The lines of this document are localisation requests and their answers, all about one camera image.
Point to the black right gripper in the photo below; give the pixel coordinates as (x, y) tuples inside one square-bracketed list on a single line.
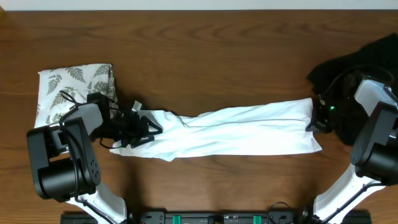
[(318, 122)]

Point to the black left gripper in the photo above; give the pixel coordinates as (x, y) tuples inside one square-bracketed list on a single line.
[(137, 131)]

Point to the white printed t-shirt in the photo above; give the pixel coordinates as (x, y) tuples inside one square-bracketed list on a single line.
[(263, 130)]

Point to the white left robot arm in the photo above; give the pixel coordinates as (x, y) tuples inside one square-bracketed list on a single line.
[(64, 165)]

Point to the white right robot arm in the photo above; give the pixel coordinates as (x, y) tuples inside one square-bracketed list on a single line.
[(373, 158)]

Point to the black garment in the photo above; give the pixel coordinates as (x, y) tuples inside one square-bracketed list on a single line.
[(335, 82)]

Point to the fern-print fabric bag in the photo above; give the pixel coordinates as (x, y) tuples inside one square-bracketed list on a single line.
[(78, 81)]

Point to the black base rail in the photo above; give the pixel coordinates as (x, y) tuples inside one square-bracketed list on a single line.
[(285, 215)]

